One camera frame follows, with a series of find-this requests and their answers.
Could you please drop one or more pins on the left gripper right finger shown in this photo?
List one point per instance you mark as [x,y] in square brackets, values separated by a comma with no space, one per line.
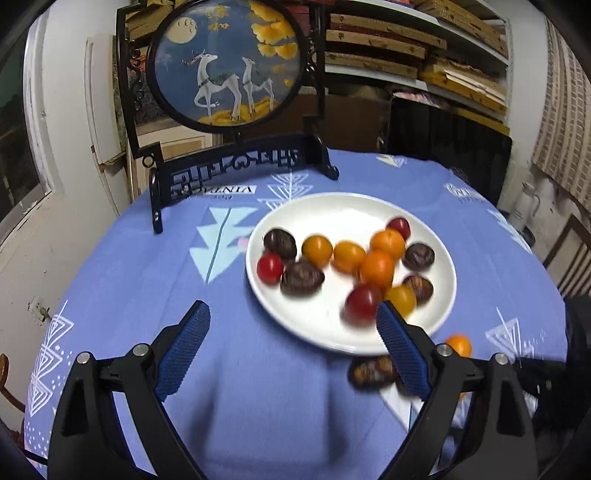
[498,440]

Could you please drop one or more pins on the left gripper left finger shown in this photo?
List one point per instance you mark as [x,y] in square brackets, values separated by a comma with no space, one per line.
[87,440]

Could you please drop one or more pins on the small orange pile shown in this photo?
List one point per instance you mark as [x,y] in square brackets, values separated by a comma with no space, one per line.
[403,299]

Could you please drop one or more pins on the dark red plum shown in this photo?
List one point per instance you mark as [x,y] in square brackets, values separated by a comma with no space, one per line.
[361,305]

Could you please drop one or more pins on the large orange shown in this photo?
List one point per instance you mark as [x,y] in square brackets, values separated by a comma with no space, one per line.
[389,241]

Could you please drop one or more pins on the yellow orange fruit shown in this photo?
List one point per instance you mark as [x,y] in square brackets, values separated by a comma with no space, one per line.
[348,257]

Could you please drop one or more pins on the bright red tomato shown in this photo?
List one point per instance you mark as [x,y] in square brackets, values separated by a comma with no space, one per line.
[269,268]

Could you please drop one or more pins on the orange tangerine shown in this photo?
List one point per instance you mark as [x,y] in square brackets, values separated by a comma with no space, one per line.
[317,250]

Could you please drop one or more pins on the dark chestnut pile back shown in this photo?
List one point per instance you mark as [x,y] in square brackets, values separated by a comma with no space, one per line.
[372,373]

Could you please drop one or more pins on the white thermos jug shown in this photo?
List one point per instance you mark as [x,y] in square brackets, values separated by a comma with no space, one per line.
[526,205]

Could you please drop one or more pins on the white round plate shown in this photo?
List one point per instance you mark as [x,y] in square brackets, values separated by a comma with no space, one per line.
[354,238]

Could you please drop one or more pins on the small red plum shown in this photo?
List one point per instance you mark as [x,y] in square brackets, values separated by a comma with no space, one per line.
[401,225]

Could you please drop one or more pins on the beige checked curtain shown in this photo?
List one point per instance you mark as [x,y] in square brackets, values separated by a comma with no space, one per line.
[562,150]

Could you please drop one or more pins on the black chair back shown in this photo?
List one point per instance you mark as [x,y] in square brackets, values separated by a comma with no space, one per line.
[477,153]

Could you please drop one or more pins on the round deer art screen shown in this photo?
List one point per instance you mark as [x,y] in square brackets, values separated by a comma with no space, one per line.
[290,139]

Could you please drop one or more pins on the wooden storage shelf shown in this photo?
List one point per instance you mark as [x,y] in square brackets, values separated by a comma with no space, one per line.
[415,41]

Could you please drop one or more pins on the window with white frame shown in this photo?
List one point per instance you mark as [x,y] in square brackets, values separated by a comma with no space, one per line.
[24,183]

